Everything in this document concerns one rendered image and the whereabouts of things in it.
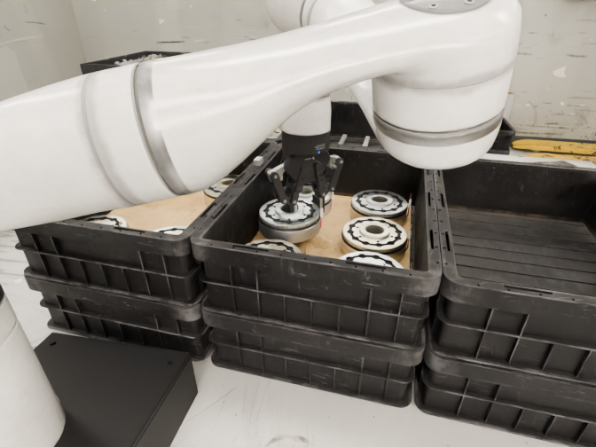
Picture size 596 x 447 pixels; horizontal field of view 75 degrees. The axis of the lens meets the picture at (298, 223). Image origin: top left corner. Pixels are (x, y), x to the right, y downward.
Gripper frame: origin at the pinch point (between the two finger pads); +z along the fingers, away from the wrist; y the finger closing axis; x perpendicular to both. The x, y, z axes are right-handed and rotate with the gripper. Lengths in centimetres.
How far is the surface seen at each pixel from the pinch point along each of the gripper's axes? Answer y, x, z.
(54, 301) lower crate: -40.3, 10.4, 10.3
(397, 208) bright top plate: 15.9, -5.6, 1.5
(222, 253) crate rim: -19.0, -12.4, -4.9
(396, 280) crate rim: -4.6, -26.6, -4.7
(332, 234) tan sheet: 3.6, -3.1, 4.4
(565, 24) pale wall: 328, 145, -14
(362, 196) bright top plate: 13.6, 1.6, 1.4
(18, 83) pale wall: -66, 388, 32
